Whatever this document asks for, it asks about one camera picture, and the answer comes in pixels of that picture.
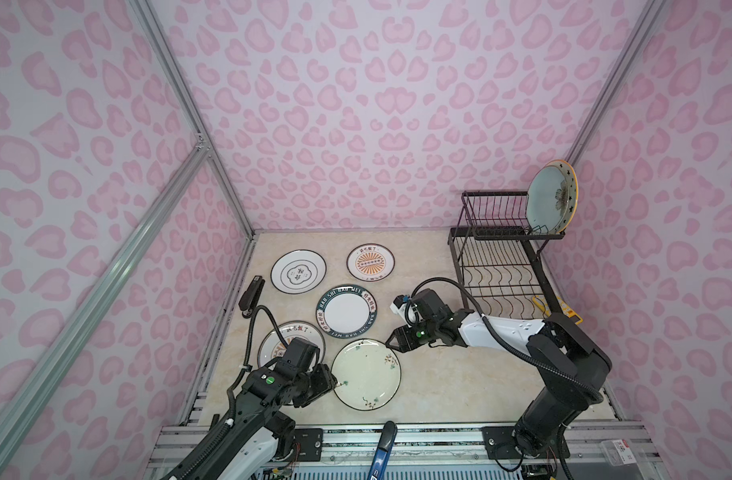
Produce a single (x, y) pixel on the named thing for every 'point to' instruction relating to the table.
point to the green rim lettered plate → (346, 311)
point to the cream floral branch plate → (368, 374)
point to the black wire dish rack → (500, 268)
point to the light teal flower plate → (547, 198)
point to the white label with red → (624, 451)
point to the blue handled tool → (382, 455)
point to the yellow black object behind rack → (567, 311)
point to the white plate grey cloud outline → (298, 271)
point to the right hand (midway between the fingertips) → (394, 340)
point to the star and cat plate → (572, 192)
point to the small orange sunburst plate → (371, 262)
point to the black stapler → (250, 297)
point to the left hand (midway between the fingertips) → (334, 380)
